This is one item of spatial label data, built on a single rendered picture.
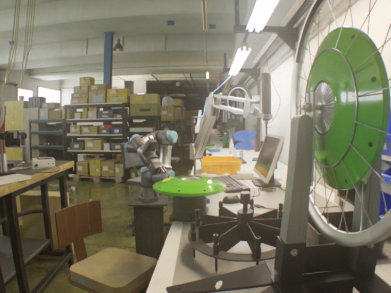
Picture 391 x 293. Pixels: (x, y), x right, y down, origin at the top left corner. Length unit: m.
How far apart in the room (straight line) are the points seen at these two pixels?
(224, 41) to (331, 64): 9.42
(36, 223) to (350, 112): 2.92
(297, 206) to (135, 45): 9.80
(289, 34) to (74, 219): 2.29
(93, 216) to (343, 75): 1.49
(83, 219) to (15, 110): 6.66
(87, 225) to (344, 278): 1.37
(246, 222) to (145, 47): 9.42
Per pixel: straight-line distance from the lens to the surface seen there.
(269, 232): 0.90
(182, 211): 1.25
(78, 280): 1.54
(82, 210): 1.68
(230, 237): 0.88
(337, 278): 0.69
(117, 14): 6.94
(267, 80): 1.21
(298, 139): 0.55
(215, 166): 2.35
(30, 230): 3.17
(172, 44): 9.99
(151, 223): 1.85
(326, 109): 0.57
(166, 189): 1.18
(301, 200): 0.57
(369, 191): 0.64
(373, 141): 0.48
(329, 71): 0.57
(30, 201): 3.07
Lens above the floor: 1.33
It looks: 5 degrees down
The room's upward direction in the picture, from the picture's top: straight up
